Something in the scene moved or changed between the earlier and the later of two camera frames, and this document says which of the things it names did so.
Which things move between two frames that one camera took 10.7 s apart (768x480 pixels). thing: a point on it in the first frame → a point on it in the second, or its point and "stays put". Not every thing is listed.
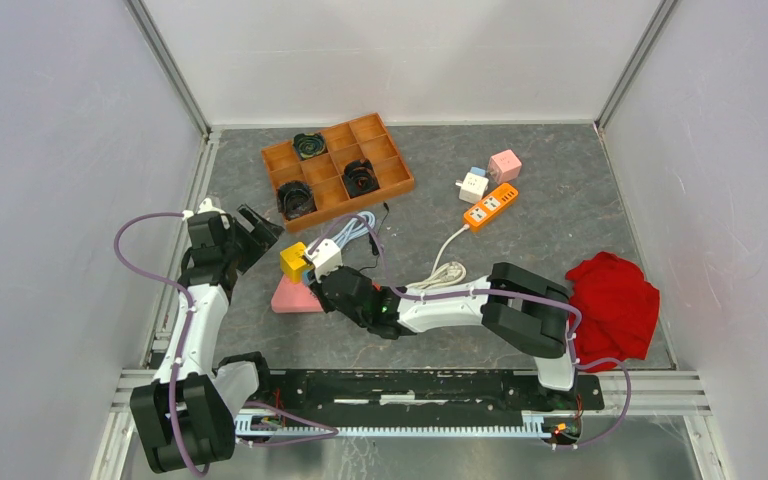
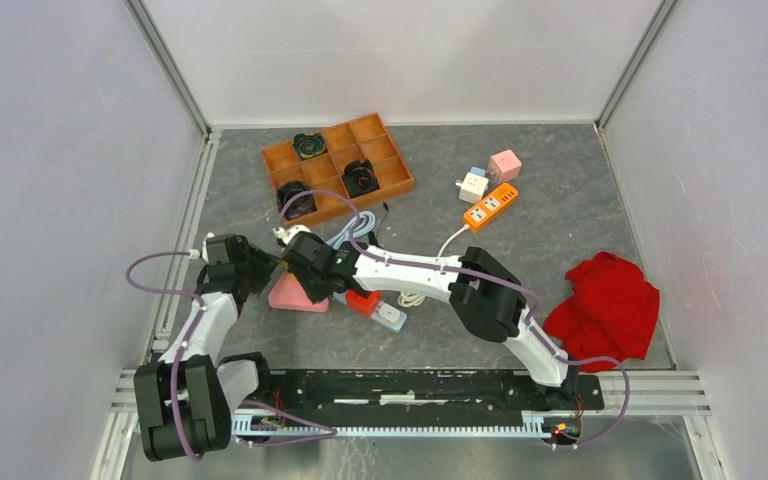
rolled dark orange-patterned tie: (360, 177) stays put
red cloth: (619, 310) stays put
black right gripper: (315, 287) → (315, 296)
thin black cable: (373, 237) stays put
